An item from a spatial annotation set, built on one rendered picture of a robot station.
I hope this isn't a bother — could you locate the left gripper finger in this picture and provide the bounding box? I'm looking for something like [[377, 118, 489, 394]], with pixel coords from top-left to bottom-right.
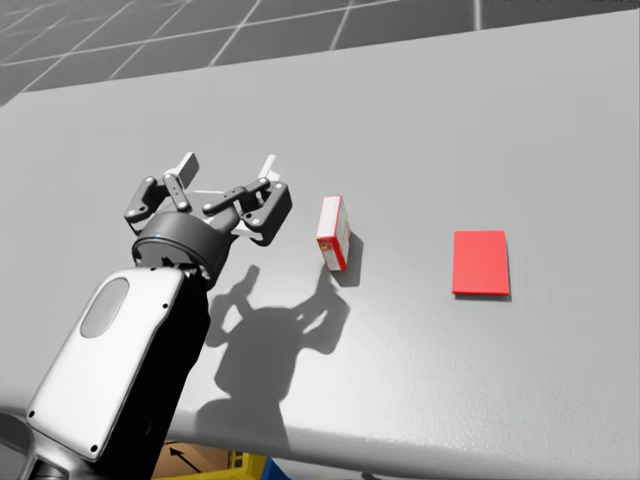
[[201, 153, 294, 247], [122, 152, 202, 235]]

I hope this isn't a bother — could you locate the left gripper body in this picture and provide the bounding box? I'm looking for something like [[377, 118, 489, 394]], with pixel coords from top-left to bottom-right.
[[130, 188, 242, 280]]

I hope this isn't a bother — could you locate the red carton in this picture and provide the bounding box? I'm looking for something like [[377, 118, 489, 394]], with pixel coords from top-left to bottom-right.
[[315, 194, 351, 273]]

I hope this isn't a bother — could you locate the pink pad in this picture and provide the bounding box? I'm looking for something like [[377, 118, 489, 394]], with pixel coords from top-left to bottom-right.
[[451, 229, 512, 297]]

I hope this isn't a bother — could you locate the brown box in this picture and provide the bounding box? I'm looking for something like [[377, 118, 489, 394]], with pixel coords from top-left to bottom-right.
[[151, 439, 235, 480]]

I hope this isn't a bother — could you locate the yellow box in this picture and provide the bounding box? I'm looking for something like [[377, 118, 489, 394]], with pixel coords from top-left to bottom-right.
[[195, 450, 267, 480]]

